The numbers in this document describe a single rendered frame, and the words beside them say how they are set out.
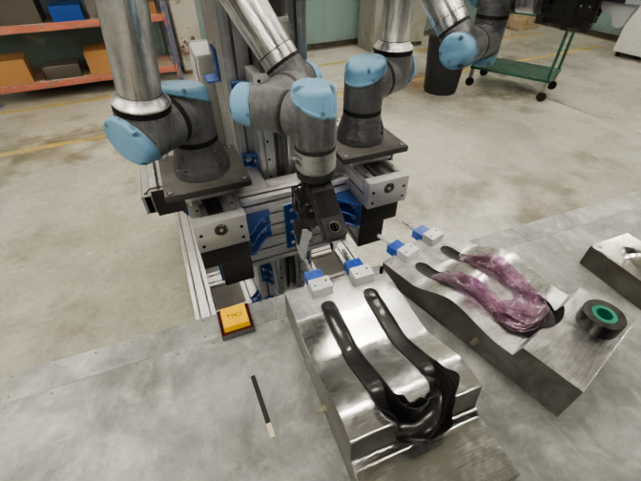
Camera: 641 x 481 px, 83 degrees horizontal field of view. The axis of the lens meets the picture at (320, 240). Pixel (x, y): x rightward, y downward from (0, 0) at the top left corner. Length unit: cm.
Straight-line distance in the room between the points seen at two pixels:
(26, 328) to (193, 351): 157
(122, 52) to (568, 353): 102
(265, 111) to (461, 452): 68
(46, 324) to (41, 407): 139
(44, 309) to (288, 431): 186
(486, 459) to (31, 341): 208
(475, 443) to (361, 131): 82
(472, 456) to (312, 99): 66
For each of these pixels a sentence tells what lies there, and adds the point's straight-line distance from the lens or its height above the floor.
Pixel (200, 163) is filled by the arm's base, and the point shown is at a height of 109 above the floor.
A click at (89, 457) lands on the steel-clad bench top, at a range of 91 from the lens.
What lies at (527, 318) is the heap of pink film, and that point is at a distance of 94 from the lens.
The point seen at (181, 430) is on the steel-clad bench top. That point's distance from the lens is 85.
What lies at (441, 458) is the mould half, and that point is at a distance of 76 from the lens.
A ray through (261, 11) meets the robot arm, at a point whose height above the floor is 143.
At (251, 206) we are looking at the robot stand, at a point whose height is 92.
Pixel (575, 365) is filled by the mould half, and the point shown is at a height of 91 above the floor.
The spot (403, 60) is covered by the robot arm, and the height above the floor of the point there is 125.
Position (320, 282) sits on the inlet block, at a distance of 86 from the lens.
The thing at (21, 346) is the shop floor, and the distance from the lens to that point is 235.
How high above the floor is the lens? 156
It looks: 41 degrees down
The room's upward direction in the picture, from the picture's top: straight up
